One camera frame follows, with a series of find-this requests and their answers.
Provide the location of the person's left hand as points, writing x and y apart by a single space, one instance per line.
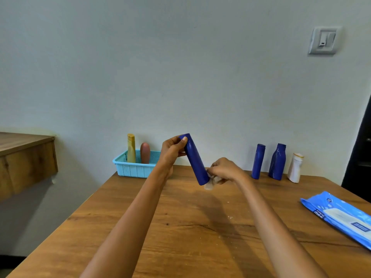
171 153

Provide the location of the person's right hand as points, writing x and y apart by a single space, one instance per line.
227 170

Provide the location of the white wipe cloth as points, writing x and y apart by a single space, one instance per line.
209 183

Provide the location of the slim dark blue bottle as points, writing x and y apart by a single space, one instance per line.
195 159
258 162

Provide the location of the pink bottle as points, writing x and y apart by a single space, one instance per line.
145 153

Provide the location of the beige bottle with white cap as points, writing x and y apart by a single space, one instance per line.
131 156

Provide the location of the yellow bottle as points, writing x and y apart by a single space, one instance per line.
131 138

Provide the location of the light blue plastic basket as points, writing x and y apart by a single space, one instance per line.
130 169

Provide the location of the wide dark blue bottle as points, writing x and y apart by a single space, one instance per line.
277 163

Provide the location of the blue wet wipes pack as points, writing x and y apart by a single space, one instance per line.
324 205

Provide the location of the person's left forearm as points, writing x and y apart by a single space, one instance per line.
124 225

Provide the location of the person's right forearm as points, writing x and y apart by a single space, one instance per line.
278 228

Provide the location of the wooden table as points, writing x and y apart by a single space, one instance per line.
197 225

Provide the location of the black door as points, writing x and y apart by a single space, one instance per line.
359 159

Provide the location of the wooden side desk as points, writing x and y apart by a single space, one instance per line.
26 162

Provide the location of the grey wall light switch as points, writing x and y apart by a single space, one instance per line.
324 40

